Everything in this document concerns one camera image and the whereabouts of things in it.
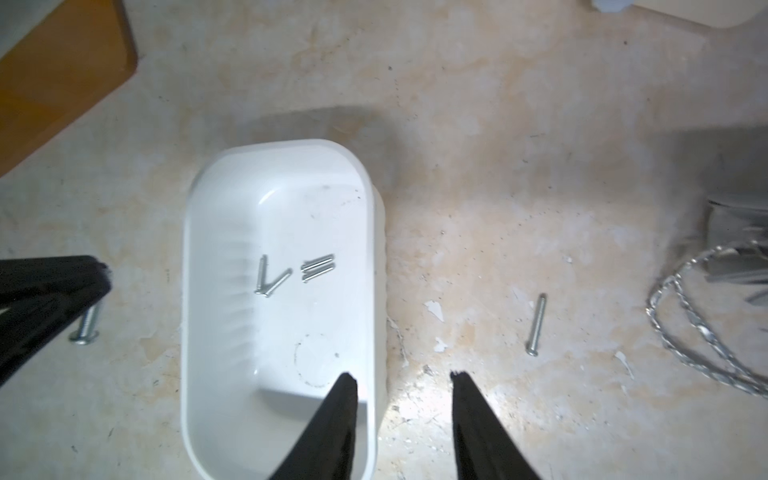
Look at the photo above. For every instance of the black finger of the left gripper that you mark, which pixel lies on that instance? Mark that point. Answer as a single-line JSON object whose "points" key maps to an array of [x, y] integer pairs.
{"points": [[41, 297]]}

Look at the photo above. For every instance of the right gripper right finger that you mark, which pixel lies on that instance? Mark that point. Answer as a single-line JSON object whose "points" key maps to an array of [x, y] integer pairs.
{"points": [[483, 449]]}

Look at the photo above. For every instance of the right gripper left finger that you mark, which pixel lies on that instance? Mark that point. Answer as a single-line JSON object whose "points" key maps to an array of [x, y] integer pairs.
{"points": [[326, 448]]}

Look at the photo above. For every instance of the silver screw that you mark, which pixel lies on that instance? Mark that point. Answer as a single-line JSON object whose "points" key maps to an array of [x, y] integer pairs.
{"points": [[270, 288], [317, 262], [86, 332], [535, 332], [261, 275], [310, 274]]}

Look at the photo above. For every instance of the white plastic storage box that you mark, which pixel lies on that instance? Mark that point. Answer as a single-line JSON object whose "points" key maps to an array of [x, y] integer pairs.
{"points": [[255, 370]]}

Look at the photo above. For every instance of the silver clutch purse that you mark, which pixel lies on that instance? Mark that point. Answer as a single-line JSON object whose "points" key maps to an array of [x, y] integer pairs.
{"points": [[737, 228]]}

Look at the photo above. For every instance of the small blue-topped drawer cabinet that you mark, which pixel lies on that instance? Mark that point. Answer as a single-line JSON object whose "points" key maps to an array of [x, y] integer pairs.
{"points": [[719, 14]]}

